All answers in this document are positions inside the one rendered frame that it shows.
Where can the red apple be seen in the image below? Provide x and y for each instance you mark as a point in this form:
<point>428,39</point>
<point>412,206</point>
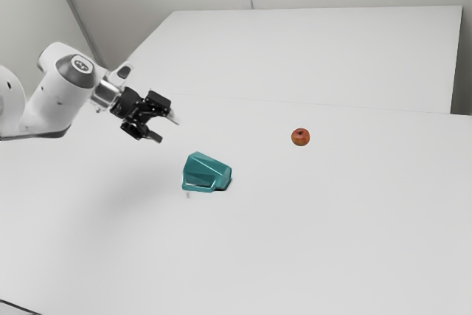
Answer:
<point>300,137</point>

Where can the teal faceted mug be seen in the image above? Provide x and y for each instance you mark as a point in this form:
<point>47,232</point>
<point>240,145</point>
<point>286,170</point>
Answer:
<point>204,173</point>

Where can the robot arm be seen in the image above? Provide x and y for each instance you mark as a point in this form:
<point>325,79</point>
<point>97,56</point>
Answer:
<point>48,97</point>

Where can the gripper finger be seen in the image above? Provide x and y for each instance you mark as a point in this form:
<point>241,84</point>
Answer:
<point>162,106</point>
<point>142,132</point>

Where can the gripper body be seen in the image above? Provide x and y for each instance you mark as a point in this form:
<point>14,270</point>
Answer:
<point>130,105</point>

